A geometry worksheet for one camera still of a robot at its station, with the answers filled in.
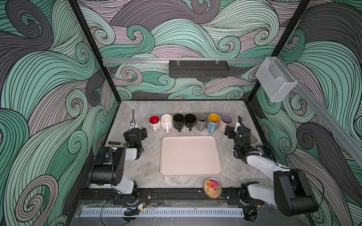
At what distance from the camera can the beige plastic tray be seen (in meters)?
0.83

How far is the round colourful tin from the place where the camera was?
2.38ft

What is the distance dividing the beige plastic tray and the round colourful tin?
5 cm
